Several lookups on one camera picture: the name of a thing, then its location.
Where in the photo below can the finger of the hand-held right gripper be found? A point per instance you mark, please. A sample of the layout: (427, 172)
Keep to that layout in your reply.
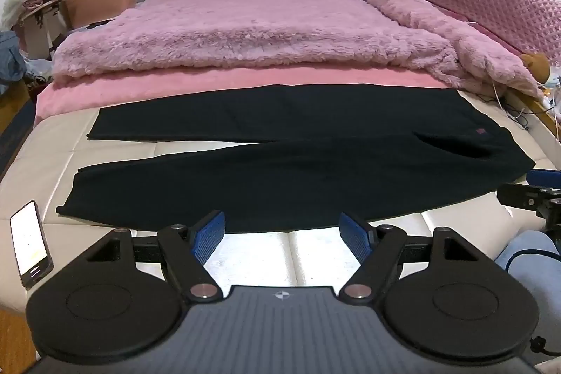
(517, 195)

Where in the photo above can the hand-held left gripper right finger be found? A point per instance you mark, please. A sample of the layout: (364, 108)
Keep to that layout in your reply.
(355, 238)

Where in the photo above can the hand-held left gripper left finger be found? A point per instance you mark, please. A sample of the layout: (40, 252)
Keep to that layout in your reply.
(210, 234)

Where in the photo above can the black pants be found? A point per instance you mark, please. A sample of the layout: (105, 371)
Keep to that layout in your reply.
(307, 181)

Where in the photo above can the person's leg in jeans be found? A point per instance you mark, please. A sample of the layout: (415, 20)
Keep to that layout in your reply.
(532, 269)

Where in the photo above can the brown teddy bear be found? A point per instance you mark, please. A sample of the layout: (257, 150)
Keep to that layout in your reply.
(537, 67)

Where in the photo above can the pink bed sheet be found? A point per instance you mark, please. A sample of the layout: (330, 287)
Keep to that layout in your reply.
(131, 87)

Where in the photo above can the white leather bed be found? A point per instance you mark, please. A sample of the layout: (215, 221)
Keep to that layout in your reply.
(52, 157)

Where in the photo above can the smartphone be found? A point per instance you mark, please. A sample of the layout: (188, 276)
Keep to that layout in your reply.
(28, 242)

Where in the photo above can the pink fluffy blanket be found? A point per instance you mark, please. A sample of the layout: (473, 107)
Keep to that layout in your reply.
(263, 23)

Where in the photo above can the white patterned box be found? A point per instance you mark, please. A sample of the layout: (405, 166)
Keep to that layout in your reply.
(41, 30)

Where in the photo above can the blue clothing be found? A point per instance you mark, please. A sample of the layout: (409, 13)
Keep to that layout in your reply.
(11, 56)

